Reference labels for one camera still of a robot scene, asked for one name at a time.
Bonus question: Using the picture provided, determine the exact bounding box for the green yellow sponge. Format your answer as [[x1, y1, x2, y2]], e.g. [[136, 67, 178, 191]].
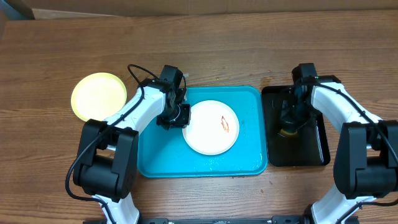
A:
[[279, 129, 298, 138]]

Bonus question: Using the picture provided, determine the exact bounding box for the white plate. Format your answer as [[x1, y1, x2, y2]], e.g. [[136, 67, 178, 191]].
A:
[[182, 100, 239, 156]]

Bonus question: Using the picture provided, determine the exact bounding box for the yellow plate with sauce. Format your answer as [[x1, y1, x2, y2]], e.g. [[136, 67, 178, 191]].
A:
[[70, 72, 127, 121]]

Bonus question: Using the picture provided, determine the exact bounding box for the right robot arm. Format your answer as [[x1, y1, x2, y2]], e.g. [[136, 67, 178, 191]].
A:
[[272, 75, 397, 223]]

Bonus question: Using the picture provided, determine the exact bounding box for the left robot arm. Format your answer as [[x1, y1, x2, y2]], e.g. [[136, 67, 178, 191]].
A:
[[65, 78, 190, 223]]

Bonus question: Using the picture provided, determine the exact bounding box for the black plastic tray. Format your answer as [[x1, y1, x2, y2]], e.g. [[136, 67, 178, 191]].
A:
[[261, 86, 331, 167]]

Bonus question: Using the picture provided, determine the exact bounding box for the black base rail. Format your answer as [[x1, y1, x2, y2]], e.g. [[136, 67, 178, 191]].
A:
[[83, 214, 360, 224]]

